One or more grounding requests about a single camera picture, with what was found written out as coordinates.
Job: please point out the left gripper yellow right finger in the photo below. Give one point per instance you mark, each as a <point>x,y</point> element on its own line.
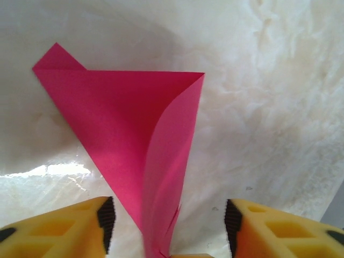
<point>282,236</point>

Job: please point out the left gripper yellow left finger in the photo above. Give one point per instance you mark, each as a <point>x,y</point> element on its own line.
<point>53,233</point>

